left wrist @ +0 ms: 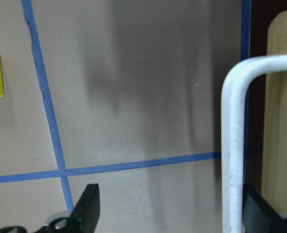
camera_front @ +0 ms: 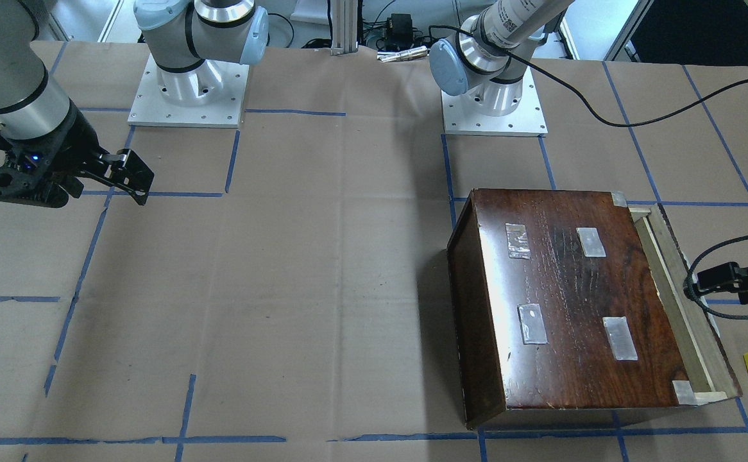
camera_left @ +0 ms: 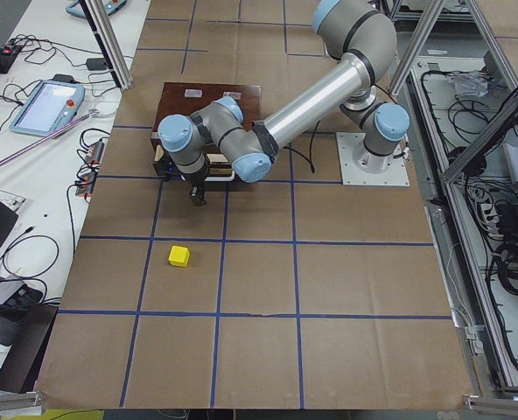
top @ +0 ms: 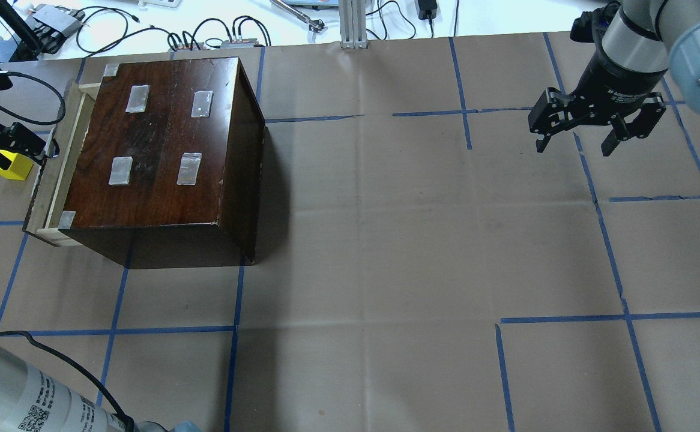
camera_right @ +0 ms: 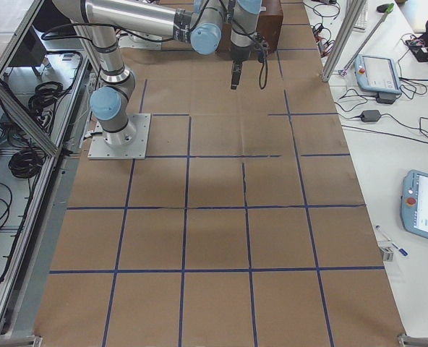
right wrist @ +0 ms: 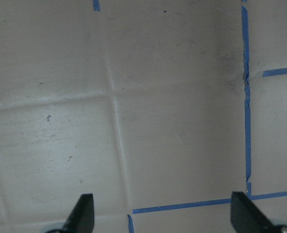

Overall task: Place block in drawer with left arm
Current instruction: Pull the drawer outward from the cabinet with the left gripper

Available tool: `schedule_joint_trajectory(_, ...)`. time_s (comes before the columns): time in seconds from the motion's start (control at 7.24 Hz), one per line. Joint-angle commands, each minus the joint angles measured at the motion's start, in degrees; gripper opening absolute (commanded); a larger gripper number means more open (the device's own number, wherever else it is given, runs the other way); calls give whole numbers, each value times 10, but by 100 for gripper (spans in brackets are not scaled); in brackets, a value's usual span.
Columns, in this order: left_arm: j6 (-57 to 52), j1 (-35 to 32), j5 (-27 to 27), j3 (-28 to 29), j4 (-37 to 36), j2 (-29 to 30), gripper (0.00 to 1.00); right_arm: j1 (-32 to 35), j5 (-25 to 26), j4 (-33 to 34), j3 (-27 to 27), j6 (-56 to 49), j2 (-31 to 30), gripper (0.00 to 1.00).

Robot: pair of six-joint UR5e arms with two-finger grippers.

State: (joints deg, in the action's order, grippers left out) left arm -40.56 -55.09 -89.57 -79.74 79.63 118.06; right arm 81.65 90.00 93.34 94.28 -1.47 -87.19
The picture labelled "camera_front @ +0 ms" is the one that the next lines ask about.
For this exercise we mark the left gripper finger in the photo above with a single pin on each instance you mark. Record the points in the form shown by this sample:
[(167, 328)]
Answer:
[(728, 277)]

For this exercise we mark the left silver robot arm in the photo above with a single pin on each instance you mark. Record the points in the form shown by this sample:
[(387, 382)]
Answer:
[(478, 52)]

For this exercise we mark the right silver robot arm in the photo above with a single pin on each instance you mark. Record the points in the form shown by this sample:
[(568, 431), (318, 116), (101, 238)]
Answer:
[(180, 35)]

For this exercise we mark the dark wooden drawer cabinet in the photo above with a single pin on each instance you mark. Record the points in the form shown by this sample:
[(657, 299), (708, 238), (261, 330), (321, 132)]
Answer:
[(557, 316)]

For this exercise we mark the light wood drawer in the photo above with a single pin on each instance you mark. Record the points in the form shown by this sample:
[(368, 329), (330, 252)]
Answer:
[(710, 376)]

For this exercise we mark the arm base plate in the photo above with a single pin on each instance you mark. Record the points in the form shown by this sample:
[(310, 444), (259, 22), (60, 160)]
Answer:
[(496, 109), (211, 96)]

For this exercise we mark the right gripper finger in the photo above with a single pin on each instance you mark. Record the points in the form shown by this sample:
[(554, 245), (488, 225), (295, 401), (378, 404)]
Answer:
[(117, 189), (124, 159)]

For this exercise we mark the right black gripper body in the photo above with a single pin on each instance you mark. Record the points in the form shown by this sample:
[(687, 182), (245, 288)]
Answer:
[(76, 146)]

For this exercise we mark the aluminium frame post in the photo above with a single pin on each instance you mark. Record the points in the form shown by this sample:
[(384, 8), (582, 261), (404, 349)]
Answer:
[(345, 22)]

